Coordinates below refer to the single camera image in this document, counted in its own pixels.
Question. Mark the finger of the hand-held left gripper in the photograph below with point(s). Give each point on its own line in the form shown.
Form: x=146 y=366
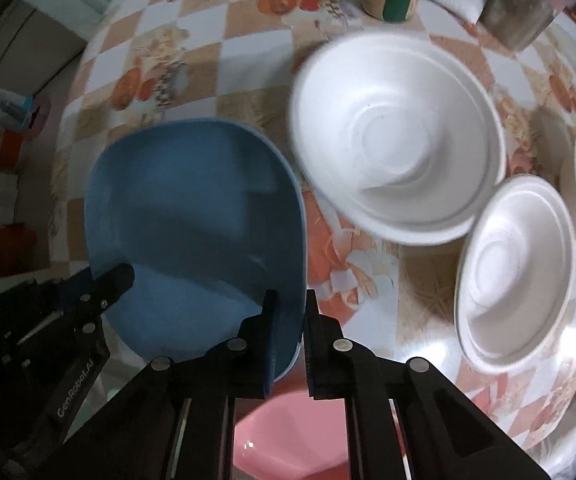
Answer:
x=73 y=287
x=115 y=280

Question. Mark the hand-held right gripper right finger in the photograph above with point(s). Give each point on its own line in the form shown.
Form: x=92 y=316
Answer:
x=313 y=355

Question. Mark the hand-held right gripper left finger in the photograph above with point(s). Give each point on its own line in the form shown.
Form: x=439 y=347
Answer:
x=268 y=355

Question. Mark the blue plastic basin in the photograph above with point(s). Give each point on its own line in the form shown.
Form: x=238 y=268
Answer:
x=193 y=200

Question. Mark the large white foam bowl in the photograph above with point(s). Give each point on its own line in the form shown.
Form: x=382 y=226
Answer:
x=397 y=140

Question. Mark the pink plastic stool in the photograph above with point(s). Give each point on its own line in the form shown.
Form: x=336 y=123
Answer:
x=288 y=435

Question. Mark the orange floor container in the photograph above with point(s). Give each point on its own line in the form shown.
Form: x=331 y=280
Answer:
x=3 y=147

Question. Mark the pink bucket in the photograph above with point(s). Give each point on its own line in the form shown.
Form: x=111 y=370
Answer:
x=38 y=115

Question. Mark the white cabinet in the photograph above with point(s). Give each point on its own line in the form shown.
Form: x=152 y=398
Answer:
x=33 y=40

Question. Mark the pink and steel tumbler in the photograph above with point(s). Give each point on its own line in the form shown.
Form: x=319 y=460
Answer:
x=517 y=15

